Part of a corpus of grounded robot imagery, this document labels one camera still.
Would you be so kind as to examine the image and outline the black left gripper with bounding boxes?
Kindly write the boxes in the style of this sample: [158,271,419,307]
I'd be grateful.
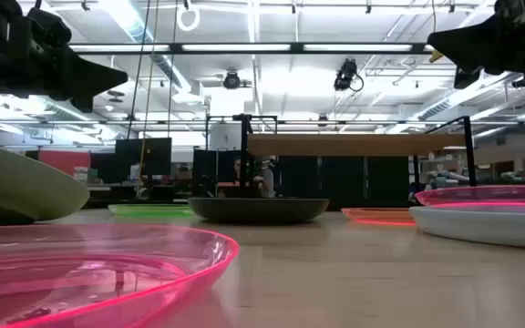
[5,6,129,114]

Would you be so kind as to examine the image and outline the sage green round plate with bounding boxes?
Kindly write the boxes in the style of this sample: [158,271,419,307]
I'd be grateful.
[0,138,91,225]

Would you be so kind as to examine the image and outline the green translucent plastic plate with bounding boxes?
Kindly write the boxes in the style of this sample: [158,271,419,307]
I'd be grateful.
[107,203,196,218]

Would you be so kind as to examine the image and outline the pink translucent plastic plate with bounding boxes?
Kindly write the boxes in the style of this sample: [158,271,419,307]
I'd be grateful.
[415,184,525,209]
[0,222,241,328]

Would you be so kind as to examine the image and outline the light blue round plate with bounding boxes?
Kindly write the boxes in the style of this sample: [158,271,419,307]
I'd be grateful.
[408,202,525,251]

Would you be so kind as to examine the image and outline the orange translucent plastic plate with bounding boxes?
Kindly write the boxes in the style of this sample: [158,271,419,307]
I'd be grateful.
[340,207,417,227]

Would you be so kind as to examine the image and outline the black round plate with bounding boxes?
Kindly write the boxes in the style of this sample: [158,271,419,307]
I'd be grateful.
[187,196,331,225]

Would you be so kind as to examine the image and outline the wooden shelf with black legs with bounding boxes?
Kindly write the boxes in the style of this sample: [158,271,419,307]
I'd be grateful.
[233,113,479,201]

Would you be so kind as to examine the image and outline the red partition panel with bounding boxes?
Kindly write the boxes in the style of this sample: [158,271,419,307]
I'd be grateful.
[37,149,92,178]

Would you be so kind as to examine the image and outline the black monitor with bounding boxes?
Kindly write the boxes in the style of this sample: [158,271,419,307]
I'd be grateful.
[114,137,173,178]

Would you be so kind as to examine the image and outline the black ceiling spotlight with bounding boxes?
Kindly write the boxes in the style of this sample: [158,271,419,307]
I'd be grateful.
[222,70,242,90]

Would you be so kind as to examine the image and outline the white background panel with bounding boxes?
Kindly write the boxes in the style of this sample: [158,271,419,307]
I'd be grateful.
[208,122,245,151]

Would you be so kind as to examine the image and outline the black cabinet panels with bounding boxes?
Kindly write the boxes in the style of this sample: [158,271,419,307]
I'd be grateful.
[279,156,410,205]

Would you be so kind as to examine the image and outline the person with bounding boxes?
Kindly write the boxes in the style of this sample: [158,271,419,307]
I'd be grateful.
[231,156,276,200]

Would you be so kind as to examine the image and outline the yellow hanging rope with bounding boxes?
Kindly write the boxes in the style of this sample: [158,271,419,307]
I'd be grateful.
[135,0,160,197]

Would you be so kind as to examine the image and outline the thin black hanging cable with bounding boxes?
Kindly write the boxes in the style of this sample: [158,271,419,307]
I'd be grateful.
[167,0,179,138]

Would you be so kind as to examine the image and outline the black metal table frame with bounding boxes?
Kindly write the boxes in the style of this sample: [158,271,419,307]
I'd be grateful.
[79,196,190,210]

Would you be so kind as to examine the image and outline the white hanging ring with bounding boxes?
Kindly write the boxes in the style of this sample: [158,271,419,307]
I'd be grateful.
[175,4,201,33]

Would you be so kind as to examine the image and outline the black overhead camera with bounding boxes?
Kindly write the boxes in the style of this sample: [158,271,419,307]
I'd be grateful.
[333,57,365,93]

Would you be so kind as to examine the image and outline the black background frame stand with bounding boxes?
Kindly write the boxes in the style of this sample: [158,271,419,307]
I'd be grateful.
[204,113,279,200]

